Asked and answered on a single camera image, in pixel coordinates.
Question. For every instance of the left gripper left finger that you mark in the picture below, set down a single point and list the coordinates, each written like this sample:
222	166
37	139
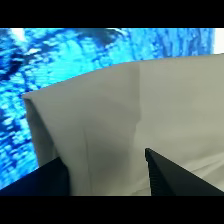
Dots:
46	181

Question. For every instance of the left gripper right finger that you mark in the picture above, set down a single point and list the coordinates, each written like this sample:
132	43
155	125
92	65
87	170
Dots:
173	180

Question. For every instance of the white garment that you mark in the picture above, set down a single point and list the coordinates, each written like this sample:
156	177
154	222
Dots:
133	116

